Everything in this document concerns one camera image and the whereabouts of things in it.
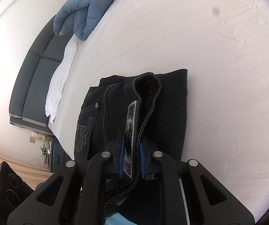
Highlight white pillow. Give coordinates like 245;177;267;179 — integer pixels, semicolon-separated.
45;35;81;123

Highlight white bed mattress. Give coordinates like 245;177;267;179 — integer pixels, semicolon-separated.
50;0;269;220

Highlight blue rolled duvet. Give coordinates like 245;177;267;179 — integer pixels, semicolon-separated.
53;0;114;41

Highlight black denim pants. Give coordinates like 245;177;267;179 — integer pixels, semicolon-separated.
73;68;188;225

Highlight dark grey headboard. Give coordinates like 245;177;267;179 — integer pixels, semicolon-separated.
9;18;73;134

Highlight black nightstand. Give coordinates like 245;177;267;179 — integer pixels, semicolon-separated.
48;136;71;173

